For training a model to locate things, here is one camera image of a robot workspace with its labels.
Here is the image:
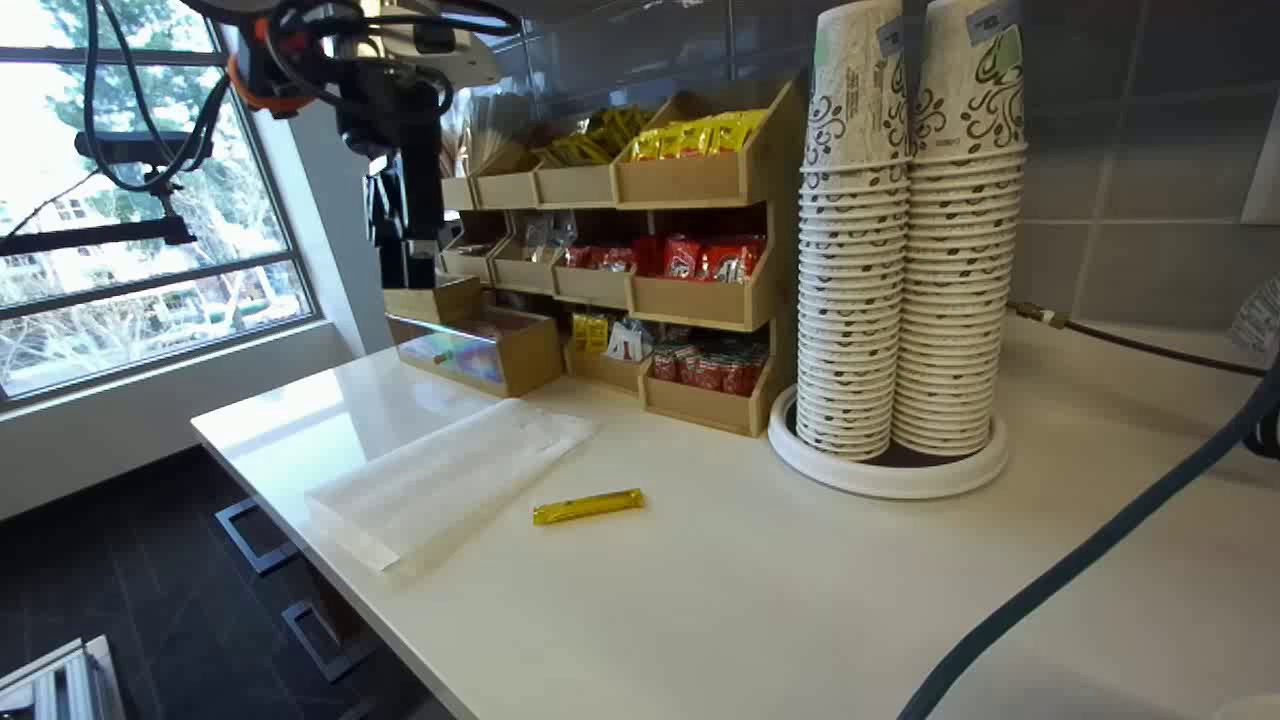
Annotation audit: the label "wooden tiered shelf organizer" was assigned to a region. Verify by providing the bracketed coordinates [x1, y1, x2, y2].
[435, 76, 811, 442]

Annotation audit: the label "black camera stand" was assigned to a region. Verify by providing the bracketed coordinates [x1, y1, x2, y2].
[0, 125, 205, 260]

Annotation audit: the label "white round cup tray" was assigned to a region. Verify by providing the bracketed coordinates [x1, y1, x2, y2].
[765, 382, 1016, 504]

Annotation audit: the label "patterned paper cup stack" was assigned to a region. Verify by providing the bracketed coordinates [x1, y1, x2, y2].
[792, 0, 915, 470]
[891, 0, 1031, 464]

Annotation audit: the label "open cardboard box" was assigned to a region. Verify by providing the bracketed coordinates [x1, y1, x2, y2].
[389, 305, 568, 399]

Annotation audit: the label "thin black cable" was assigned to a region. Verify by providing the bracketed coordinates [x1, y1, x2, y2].
[1008, 299, 1273, 382]

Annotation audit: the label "white patterned object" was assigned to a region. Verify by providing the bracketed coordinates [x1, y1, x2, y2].
[1227, 274, 1280, 366]

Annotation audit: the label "yellow tea packet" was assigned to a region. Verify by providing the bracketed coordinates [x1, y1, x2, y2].
[568, 309, 616, 359]

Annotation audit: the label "grey framed window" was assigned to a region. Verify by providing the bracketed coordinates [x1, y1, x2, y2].
[0, 0, 324, 413]

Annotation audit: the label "teal cable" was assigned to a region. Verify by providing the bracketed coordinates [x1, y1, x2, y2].
[894, 385, 1280, 720]

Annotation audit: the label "white tea packet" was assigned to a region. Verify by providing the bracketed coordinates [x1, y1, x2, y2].
[604, 316, 661, 367]

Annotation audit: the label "dark yellow sachet pile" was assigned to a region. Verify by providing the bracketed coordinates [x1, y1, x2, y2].
[540, 106, 655, 173]

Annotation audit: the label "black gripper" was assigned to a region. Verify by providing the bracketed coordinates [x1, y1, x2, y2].
[332, 56, 457, 291]

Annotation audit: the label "clear plastic bag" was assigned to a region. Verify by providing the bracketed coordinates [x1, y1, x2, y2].
[302, 396, 598, 579]

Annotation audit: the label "white metal frame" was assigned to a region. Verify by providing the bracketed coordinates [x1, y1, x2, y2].
[0, 631, 128, 720]

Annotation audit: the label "multicoloured packets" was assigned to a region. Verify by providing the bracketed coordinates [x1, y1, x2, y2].
[395, 329, 511, 392]

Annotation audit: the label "yellow stick sachet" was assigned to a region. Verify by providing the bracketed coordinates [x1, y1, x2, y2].
[528, 483, 648, 531]

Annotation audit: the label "bright yellow packet pile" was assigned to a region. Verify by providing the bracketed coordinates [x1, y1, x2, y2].
[628, 107, 773, 170]

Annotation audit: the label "grey metal floor bracket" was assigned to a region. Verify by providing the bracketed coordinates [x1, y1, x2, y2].
[210, 495, 300, 579]
[274, 596, 378, 687]

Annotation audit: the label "white sachet pile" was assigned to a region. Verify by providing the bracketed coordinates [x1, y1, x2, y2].
[514, 211, 575, 265]

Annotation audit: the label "red packet pile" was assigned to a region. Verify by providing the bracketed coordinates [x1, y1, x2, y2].
[648, 336, 773, 399]
[557, 237, 661, 279]
[653, 232, 773, 288]

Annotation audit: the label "small cardboard box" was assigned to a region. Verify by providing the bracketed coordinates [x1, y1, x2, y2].
[378, 275, 492, 334]

